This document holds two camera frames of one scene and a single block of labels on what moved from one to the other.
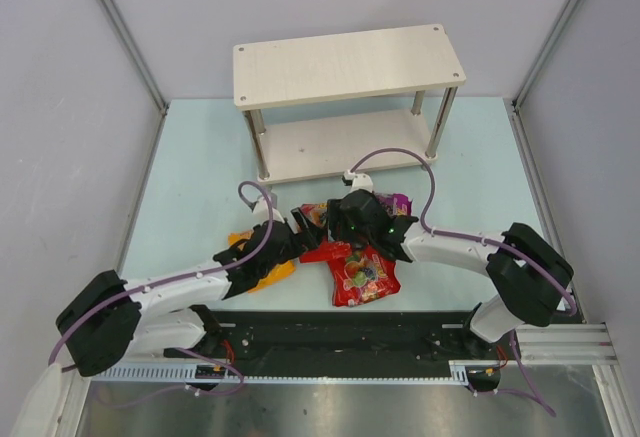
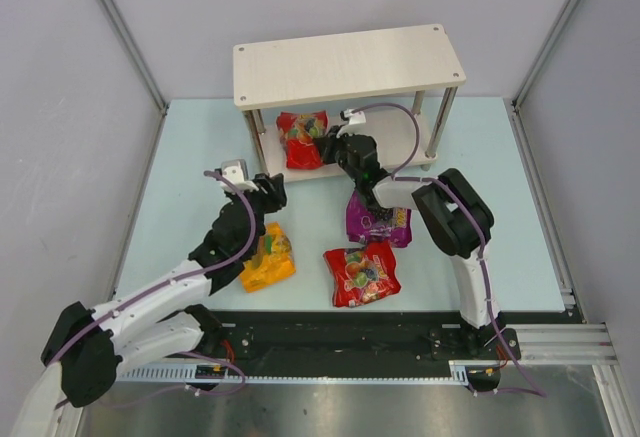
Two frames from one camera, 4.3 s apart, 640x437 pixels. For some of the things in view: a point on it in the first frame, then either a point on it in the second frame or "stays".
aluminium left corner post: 124,34 stays
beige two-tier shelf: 346,104 stays
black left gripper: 297,227 to 266,193
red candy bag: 316,217 to 299,131
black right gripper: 335,218 to 335,147
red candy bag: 368,274 stays
